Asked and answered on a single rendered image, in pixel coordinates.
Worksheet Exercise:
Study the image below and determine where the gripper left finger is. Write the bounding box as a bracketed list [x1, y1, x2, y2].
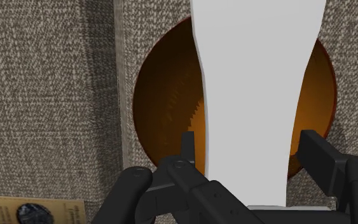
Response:
[91, 130, 261, 224]

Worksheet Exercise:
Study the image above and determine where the yellow book with dark picture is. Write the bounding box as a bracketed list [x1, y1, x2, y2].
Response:
[0, 195, 88, 224]

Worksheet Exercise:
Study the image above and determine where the white curved vase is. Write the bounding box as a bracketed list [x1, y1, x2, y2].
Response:
[189, 0, 327, 208]

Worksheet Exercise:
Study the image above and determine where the orange-brown round bowl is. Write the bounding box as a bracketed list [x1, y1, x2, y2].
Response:
[132, 16, 338, 179]

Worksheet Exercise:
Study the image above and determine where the grey woven fabric sofa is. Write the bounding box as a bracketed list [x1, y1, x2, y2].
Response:
[0, 0, 358, 224]

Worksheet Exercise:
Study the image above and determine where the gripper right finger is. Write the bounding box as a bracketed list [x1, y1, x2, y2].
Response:
[295, 129, 358, 224]

